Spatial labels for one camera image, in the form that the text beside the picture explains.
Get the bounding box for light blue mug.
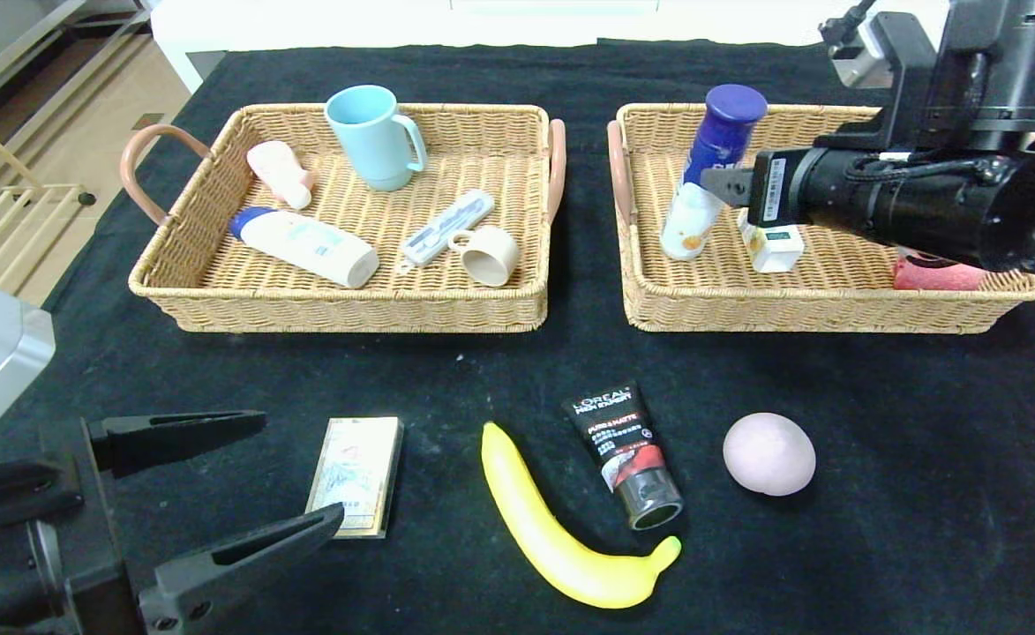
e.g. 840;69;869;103
324;85;429;193

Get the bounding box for yellow banana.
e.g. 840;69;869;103
481;422;683;609

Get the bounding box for white bottle dark blue cap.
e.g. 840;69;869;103
661;84;769;262

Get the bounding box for black camera cable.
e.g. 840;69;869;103
819;0;880;49

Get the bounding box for small white drink carton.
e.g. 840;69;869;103
738;207;806;274

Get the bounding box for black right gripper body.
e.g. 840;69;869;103
747;146;882;235

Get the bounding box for grey metal shelf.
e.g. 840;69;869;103
0;0;156;133

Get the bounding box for black table cloth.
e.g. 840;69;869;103
0;40;1035;635

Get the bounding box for black left camera mount bracket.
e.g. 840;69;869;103
0;459;86;541

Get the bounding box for black face wash tube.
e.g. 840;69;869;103
562;381;685;532

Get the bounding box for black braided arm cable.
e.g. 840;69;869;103
844;150;968;182

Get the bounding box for red peach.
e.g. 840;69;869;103
893;250;990;292

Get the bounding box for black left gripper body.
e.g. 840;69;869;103
0;416;148;635

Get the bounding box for gold playing card box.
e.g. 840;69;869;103
305;417;405;540

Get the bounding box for black right camera mount bracket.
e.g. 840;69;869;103
813;13;990;151

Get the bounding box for beige metal rack with wheels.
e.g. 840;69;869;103
0;99;99;288

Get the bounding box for pale pink egg-shaped ball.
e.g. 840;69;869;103
723;413;817;497

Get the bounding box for small pink bottle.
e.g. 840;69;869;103
246;141;316;212

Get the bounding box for small beige cup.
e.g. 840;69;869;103
448;226;521;288

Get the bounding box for grey toothbrush travel case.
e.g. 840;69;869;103
398;190;496;275

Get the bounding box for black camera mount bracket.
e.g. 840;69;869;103
813;13;990;151
0;459;86;541

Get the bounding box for woven wicker basket pink handles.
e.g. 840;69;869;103
606;103;1035;334
121;103;567;334

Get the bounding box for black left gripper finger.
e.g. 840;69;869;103
87;408;267;480
138;502;345;635

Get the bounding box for white lotion bottle blue cap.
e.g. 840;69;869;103
229;206;381;290

